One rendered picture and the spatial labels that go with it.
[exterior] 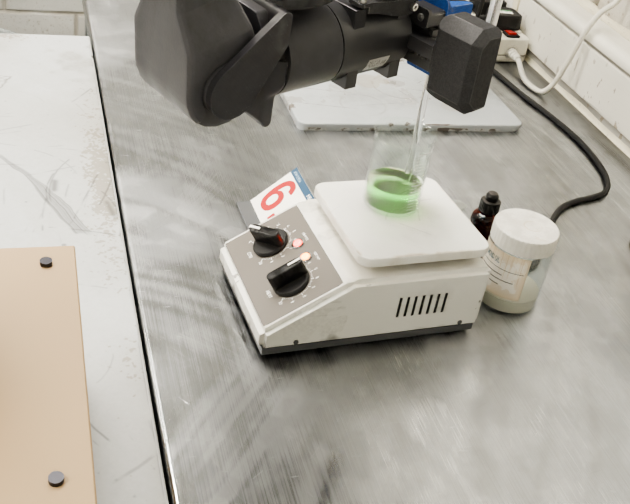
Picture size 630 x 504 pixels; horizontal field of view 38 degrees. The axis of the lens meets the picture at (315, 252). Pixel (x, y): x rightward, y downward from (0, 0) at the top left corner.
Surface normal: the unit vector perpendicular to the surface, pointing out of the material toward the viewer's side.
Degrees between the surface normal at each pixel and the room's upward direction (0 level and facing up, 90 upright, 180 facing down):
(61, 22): 90
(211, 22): 64
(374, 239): 0
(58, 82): 0
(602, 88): 90
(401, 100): 0
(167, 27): 95
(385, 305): 90
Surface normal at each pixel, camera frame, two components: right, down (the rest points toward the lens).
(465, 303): 0.33, 0.57
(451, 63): -0.76, 0.30
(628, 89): -0.95, 0.04
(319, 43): 0.62, 0.11
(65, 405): 0.15, -0.78
